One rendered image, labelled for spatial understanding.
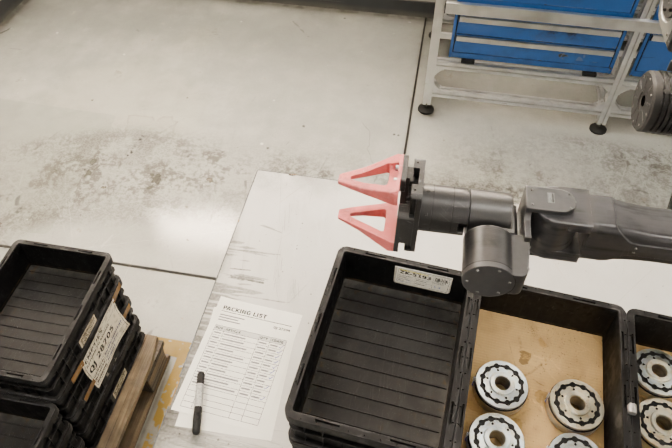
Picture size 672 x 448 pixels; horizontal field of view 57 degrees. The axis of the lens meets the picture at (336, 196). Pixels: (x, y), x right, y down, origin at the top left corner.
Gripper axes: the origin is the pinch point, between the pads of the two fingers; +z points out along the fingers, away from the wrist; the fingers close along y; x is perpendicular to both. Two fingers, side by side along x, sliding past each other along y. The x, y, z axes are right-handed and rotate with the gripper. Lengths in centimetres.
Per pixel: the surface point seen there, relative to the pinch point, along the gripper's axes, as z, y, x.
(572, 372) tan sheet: -45, 62, 16
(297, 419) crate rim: 7, 52, -7
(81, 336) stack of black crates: 74, 92, 23
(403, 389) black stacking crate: -11, 62, 7
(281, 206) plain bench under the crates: 27, 74, 62
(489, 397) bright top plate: -28, 59, 7
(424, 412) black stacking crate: -16, 62, 3
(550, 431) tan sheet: -40, 62, 3
